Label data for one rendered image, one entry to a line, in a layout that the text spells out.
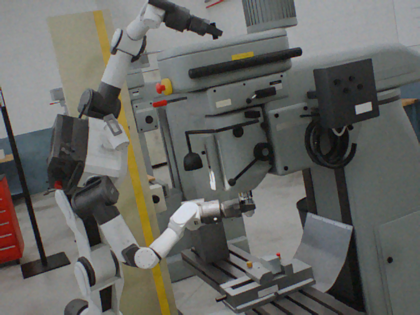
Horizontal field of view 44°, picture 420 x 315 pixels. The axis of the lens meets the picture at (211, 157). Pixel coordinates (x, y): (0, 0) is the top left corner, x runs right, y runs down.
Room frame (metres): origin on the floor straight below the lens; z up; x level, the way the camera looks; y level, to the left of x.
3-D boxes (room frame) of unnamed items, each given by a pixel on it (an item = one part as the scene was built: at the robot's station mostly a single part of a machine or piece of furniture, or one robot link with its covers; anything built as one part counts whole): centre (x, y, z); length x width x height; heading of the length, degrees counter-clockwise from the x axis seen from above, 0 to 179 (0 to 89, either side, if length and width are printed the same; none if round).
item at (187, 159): (1.95, 0.07, 1.47); 0.07 x 0.07 x 0.06
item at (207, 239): (2.46, 0.09, 1.01); 0.22 x 0.12 x 0.20; 14
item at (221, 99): (2.03, -0.14, 1.68); 0.34 x 0.24 x 0.10; 112
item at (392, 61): (2.21, -0.57, 1.66); 0.80 x 0.23 x 0.20; 112
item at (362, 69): (1.82, -0.51, 1.62); 0.20 x 0.09 x 0.21; 112
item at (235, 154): (2.02, -0.11, 1.47); 0.21 x 0.19 x 0.32; 22
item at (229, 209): (2.02, -0.01, 1.24); 0.13 x 0.12 x 0.10; 177
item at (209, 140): (1.98, 0.00, 1.45); 0.04 x 0.04 x 0.21; 22
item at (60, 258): (5.62, 2.05, 1.06); 0.50 x 0.50 x 2.11; 22
